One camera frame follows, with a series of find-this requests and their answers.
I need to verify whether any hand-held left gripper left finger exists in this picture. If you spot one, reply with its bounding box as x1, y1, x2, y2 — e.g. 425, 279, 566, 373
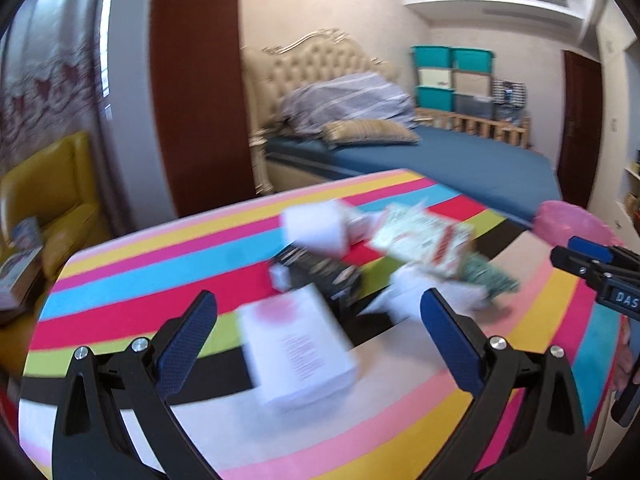
51, 290, 221, 480

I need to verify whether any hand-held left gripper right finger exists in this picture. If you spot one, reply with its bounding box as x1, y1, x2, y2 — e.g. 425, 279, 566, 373
421, 287, 588, 480

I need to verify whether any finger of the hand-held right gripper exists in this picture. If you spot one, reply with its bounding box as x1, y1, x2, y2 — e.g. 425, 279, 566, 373
567, 236, 640, 267
550, 246, 640, 287

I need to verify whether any pink trash bin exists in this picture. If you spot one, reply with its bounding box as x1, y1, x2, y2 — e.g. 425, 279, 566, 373
532, 200, 626, 248

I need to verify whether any white paper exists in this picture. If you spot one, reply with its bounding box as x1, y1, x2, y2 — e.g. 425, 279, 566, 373
359, 266, 493, 326

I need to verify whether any dark green patterned wrapper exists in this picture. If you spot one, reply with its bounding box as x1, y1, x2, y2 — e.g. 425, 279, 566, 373
457, 254, 521, 307

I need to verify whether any white printed carton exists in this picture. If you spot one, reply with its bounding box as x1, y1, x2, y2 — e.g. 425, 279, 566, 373
369, 203, 476, 281

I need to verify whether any white box with pink print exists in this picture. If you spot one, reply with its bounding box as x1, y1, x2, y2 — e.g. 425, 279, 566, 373
237, 284, 359, 409

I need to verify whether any small white red box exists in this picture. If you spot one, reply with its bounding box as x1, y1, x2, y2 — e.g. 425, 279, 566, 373
342, 204, 383, 247

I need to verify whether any black cardboard box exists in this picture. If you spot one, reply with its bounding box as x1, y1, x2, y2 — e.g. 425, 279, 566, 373
269, 246, 364, 308

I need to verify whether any white foam cube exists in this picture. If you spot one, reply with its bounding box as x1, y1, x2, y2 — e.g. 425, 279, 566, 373
281, 200, 352, 257

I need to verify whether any person's right hand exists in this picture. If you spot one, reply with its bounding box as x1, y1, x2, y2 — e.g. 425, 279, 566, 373
617, 322, 638, 392

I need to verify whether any striped colourful tablecloth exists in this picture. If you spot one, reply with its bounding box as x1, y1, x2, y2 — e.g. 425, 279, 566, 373
17, 167, 631, 480

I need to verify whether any dark brown door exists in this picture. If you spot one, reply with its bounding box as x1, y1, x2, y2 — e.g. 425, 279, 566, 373
557, 50, 603, 211

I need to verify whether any bed with blue sheet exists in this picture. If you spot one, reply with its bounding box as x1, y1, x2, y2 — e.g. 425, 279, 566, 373
262, 125, 563, 228

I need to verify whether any houndstooth bag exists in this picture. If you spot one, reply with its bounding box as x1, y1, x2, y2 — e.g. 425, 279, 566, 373
492, 78, 529, 108

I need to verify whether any flat printed cardboard box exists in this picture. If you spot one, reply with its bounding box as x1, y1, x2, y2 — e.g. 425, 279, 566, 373
0, 245, 46, 311

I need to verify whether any grey clear storage box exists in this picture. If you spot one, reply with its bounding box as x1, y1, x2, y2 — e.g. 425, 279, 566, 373
454, 92, 493, 116

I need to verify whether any children's book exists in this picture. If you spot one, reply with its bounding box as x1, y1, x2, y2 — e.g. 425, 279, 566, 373
10, 217, 43, 251

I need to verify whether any yellow leather armchair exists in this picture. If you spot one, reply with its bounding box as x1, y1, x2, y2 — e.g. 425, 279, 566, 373
0, 131, 113, 376

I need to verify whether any beige storage box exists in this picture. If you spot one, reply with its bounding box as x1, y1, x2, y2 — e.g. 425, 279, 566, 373
417, 66, 454, 88
452, 71, 493, 96

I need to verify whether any teal storage box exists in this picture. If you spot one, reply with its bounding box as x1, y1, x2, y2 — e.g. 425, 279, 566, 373
415, 85, 457, 111
411, 45, 453, 69
451, 47, 496, 73

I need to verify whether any striped brown pillow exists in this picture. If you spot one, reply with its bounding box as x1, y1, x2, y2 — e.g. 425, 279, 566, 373
320, 120, 421, 150

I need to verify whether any grey patterned duvet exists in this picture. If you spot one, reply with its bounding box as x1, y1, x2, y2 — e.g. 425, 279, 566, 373
277, 72, 416, 136

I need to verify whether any brown wooden wardrobe panel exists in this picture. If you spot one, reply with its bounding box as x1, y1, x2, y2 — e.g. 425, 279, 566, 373
150, 0, 251, 218

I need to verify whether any beige tufted headboard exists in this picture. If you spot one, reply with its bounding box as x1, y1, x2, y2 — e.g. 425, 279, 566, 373
241, 27, 402, 141

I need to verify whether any lace curtain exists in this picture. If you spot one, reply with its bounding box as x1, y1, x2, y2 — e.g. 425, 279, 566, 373
0, 0, 108, 181

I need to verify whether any white wall cabinet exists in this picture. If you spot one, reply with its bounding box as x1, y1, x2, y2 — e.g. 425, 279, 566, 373
587, 0, 640, 251

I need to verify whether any wooden crib rail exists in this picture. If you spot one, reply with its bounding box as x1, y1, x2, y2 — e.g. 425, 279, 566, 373
414, 107, 532, 150

